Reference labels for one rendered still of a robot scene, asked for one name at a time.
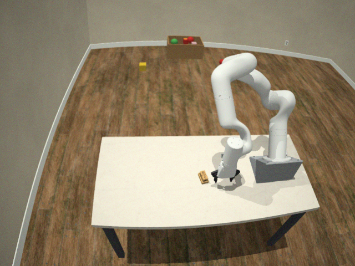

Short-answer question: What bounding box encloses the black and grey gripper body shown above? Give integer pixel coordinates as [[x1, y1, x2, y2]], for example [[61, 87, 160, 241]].
[[217, 162, 237, 178]]

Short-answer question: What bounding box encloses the brown wooden digit cube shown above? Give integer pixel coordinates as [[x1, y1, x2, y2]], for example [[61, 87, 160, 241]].
[[199, 170, 206, 177], [201, 175, 208, 182]]

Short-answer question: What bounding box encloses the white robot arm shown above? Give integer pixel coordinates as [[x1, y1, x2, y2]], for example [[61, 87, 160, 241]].
[[211, 53, 296, 168]]

